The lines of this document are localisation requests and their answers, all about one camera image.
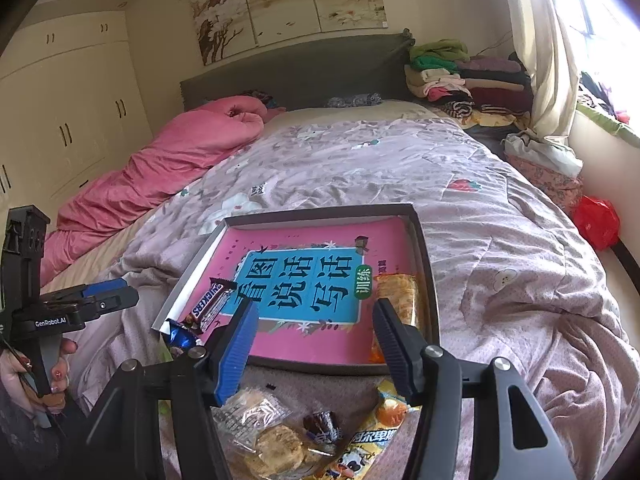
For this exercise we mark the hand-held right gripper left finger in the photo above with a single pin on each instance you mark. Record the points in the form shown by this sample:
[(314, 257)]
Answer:
[(235, 355)]

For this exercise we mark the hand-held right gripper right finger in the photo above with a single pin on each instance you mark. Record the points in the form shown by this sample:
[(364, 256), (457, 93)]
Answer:
[(395, 347)]

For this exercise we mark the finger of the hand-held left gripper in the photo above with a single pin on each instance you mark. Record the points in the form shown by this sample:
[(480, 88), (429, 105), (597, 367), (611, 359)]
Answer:
[(107, 287), (117, 302)]

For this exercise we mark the brown chocolate bar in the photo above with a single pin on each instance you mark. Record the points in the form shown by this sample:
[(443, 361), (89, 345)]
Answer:
[(212, 305)]

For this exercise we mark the blue cookie packet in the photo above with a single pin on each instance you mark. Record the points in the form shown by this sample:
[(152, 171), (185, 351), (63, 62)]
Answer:
[(180, 335)]

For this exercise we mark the yellow orange snack packet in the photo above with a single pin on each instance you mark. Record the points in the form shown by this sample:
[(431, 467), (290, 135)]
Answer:
[(395, 410)]

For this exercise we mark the green pastry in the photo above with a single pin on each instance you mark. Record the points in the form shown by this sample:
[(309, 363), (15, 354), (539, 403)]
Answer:
[(163, 355)]

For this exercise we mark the cartoon cow candy packet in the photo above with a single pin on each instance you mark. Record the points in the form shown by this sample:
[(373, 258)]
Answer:
[(370, 442)]

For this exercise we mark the clear cracker packet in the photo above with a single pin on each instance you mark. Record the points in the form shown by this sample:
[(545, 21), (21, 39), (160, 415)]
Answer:
[(275, 445)]

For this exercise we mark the dark candy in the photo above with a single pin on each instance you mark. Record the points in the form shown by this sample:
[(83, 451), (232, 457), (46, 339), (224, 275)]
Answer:
[(320, 425)]

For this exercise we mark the shallow grey cardboard box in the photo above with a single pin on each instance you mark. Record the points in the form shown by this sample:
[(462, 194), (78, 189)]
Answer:
[(310, 213)]

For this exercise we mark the person's left forearm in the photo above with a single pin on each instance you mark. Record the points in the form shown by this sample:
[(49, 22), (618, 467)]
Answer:
[(25, 440)]

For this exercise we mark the person's left hand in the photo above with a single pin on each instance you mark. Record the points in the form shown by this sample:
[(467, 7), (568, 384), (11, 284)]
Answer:
[(15, 380)]

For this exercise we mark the pink pillow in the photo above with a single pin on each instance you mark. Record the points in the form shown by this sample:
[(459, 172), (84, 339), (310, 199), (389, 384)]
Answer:
[(150, 170)]

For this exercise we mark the pink book with blue label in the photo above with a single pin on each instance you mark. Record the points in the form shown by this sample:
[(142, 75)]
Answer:
[(300, 237)]

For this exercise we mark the cream wardrobe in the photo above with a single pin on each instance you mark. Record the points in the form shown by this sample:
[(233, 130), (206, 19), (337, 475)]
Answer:
[(60, 100)]

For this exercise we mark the pink floral cushion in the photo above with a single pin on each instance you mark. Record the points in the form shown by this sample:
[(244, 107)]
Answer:
[(550, 185)]

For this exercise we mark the red plastic bag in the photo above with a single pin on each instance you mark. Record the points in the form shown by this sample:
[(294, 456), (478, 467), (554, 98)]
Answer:
[(595, 220)]

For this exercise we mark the dark patterned pillow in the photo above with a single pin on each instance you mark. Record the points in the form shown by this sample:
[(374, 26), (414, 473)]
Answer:
[(257, 97)]

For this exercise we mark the white cloth bundle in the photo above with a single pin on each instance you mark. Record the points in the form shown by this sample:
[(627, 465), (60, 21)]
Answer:
[(540, 152)]

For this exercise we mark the grey patterned cloth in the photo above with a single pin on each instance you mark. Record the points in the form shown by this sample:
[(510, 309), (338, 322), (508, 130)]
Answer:
[(350, 100)]

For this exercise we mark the pile of folded clothes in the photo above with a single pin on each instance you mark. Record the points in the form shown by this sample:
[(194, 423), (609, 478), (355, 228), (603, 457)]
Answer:
[(475, 85)]

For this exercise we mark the dark green headboard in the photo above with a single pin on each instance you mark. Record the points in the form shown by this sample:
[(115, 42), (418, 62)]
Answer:
[(310, 75)]

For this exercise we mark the tree trunk painting panel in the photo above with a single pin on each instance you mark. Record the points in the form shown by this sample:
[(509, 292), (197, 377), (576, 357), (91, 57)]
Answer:
[(220, 20)]

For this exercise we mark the green edged sill cover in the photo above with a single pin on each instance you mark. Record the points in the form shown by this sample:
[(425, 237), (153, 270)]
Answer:
[(607, 127)]

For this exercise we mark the cream curtain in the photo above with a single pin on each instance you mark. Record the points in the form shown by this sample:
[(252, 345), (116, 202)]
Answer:
[(540, 60)]

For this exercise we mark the dark floral cloth bundle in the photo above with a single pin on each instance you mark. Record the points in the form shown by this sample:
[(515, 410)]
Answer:
[(602, 95)]

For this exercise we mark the window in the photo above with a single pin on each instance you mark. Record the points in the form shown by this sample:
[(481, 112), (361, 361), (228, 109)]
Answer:
[(595, 5)]

